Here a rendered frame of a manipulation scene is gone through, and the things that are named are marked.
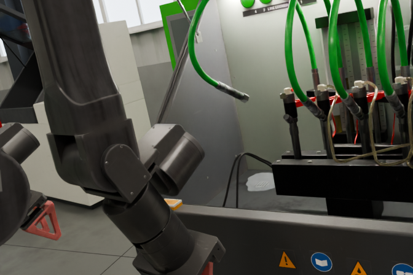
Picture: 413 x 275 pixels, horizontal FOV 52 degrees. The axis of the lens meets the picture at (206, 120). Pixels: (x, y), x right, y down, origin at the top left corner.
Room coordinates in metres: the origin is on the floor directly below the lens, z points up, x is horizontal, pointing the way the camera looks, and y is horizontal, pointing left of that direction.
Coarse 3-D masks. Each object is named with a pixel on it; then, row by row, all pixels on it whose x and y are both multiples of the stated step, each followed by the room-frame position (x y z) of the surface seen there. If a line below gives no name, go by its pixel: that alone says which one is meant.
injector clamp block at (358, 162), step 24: (288, 168) 0.93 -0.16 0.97; (312, 168) 0.89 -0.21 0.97; (336, 168) 0.86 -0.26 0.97; (360, 168) 0.83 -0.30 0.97; (384, 168) 0.81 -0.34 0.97; (408, 168) 0.78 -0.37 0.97; (288, 192) 0.93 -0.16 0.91; (312, 192) 0.90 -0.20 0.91; (336, 192) 0.87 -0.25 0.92; (360, 192) 0.84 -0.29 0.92; (384, 192) 0.81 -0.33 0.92; (408, 192) 0.78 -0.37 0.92; (360, 216) 0.84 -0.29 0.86
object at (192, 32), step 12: (204, 0) 0.95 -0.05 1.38; (300, 12) 1.11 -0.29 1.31; (192, 24) 0.93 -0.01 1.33; (192, 36) 0.92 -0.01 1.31; (192, 48) 0.92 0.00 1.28; (312, 48) 1.12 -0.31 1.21; (192, 60) 0.92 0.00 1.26; (312, 60) 1.12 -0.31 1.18; (204, 72) 0.93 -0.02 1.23; (312, 72) 1.12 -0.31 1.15; (216, 84) 0.94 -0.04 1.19
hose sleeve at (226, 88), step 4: (220, 84) 0.94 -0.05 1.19; (224, 84) 0.96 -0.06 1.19; (216, 88) 0.95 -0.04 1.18; (220, 88) 0.95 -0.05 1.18; (224, 88) 0.95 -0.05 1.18; (228, 88) 0.96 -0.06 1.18; (232, 88) 0.96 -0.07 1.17; (224, 92) 0.96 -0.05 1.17; (228, 92) 0.96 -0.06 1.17; (232, 92) 0.96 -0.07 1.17; (236, 92) 0.97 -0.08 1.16; (240, 92) 0.98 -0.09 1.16; (232, 96) 0.98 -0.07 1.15; (236, 96) 0.97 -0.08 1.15; (240, 96) 0.97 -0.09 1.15
